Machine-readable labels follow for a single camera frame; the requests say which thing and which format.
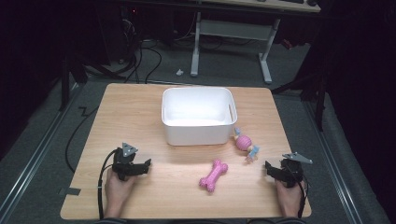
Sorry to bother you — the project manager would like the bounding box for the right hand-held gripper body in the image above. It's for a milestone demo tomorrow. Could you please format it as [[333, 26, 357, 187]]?
[[275, 151, 314, 189]]

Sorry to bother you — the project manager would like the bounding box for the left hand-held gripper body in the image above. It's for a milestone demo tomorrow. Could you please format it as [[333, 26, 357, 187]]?
[[111, 142, 139, 182]]

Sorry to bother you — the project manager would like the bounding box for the pink ball rope toy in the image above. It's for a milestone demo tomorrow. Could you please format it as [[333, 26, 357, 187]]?
[[233, 126, 262, 163]]

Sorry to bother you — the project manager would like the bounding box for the pink bone toy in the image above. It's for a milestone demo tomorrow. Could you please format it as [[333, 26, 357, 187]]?
[[198, 159, 229, 193]]

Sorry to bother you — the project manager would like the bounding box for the white plastic bin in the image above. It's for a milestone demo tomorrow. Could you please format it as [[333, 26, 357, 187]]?
[[161, 86, 238, 147]]

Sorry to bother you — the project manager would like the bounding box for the person's right hand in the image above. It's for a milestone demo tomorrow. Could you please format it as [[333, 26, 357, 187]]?
[[275, 178, 304, 207]]

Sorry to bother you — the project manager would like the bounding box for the person's left hand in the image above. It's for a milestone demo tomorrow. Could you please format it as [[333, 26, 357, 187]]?
[[104, 169, 136, 206]]

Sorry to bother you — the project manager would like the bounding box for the grey tape piece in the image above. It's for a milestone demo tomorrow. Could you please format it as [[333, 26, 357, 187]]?
[[64, 187, 82, 197]]

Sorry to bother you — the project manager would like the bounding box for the black metal stand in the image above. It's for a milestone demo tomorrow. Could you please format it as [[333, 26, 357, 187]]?
[[270, 69, 329, 133], [58, 52, 90, 112]]

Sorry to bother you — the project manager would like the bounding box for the black computer tower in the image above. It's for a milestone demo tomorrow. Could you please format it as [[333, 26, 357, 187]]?
[[118, 5, 141, 64]]

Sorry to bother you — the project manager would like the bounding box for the desk with white legs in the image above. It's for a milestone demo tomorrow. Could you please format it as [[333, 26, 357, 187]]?
[[189, 0, 322, 86]]

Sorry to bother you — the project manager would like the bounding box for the right hand-held gripper cable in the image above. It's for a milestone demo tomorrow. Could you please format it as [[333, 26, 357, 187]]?
[[295, 176, 311, 219]]

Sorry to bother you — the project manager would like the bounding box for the hand-held gripper cable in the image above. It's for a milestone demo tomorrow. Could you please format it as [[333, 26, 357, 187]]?
[[97, 148, 121, 220], [295, 176, 311, 219]]

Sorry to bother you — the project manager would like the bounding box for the left hand-held gripper cable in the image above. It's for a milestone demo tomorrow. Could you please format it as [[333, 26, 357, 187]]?
[[97, 148, 121, 220]]

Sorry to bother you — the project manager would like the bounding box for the metal floor rail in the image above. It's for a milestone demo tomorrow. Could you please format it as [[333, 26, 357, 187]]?
[[0, 83, 86, 220], [302, 98, 364, 224]]

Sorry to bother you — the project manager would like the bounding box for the black floor cable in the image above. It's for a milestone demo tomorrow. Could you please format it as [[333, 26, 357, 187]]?
[[64, 105, 100, 175]]

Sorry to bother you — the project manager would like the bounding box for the bundle of black cables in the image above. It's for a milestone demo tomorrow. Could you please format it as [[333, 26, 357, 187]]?
[[116, 38, 163, 85]]

